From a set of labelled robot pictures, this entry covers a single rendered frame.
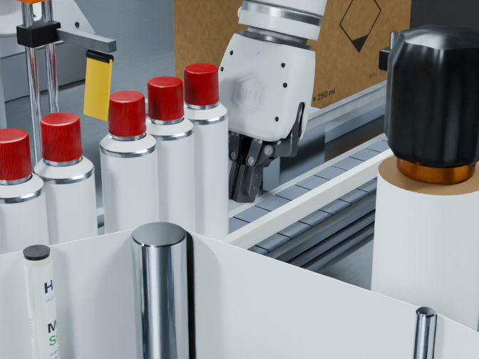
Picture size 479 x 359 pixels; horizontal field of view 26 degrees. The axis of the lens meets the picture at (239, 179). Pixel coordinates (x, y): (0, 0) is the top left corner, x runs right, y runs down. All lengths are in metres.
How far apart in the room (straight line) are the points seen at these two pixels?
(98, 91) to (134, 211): 0.11
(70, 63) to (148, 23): 0.40
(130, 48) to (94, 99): 1.05
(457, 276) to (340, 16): 0.78
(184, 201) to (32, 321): 0.31
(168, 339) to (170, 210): 0.27
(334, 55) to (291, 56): 0.50
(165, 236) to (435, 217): 0.21
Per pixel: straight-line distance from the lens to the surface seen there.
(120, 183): 0.93
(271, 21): 1.04
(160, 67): 1.85
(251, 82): 1.06
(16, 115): 1.65
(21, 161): 0.84
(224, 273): 0.71
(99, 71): 0.92
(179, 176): 0.97
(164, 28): 2.10
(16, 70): 1.71
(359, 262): 1.07
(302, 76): 1.05
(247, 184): 1.08
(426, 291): 0.82
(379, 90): 1.34
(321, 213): 1.18
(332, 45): 1.53
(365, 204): 1.21
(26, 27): 0.94
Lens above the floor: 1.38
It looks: 24 degrees down
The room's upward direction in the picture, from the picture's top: straight up
